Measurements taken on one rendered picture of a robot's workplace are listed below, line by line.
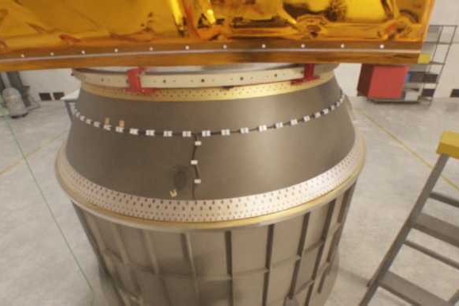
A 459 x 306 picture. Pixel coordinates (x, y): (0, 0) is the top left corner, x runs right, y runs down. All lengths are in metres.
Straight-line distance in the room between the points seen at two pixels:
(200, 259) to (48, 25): 1.20
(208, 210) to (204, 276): 0.43
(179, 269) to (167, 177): 0.50
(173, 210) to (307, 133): 0.70
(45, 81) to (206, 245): 8.00
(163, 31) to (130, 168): 0.59
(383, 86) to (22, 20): 1.54
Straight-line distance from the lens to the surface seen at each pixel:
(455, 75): 8.67
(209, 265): 1.28
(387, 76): 1.25
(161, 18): 1.06
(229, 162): 1.01
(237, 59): 1.05
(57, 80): 8.48
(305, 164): 1.17
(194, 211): 1.03
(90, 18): 1.17
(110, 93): 1.26
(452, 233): 1.19
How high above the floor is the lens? 1.89
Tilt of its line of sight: 29 degrees down
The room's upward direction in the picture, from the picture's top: 2 degrees counter-clockwise
